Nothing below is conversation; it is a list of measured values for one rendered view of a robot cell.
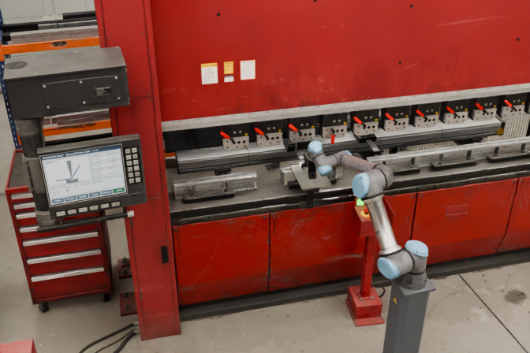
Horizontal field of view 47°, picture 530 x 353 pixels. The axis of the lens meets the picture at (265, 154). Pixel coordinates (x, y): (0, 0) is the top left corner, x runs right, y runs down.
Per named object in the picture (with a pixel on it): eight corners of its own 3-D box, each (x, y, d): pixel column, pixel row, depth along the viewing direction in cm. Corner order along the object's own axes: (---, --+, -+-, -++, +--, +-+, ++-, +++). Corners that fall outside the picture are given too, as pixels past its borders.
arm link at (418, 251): (431, 268, 311) (434, 247, 305) (411, 276, 305) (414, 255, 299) (414, 254, 320) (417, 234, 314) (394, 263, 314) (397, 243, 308)
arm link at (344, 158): (403, 165, 307) (343, 145, 348) (386, 170, 302) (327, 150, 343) (404, 186, 311) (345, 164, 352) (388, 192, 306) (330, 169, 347)
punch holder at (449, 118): (444, 125, 384) (448, 101, 376) (438, 119, 391) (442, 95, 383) (466, 122, 387) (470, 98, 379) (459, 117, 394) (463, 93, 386)
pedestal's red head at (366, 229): (360, 237, 368) (362, 213, 359) (352, 221, 382) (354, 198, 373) (391, 234, 371) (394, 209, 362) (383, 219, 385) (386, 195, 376)
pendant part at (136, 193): (50, 221, 285) (36, 153, 267) (50, 206, 294) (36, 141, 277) (147, 203, 297) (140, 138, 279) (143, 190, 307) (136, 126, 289)
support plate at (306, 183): (302, 190, 353) (302, 188, 352) (289, 167, 375) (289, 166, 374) (332, 186, 356) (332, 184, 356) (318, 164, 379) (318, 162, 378)
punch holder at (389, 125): (385, 131, 376) (387, 107, 367) (379, 126, 383) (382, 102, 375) (407, 129, 379) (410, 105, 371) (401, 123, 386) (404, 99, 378)
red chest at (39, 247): (36, 320, 399) (4, 191, 350) (42, 270, 442) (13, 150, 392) (114, 307, 410) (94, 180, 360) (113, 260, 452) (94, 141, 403)
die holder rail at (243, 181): (175, 199, 365) (173, 186, 360) (173, 194, 370) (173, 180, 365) (257, 189, 375) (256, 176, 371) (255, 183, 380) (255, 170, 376)
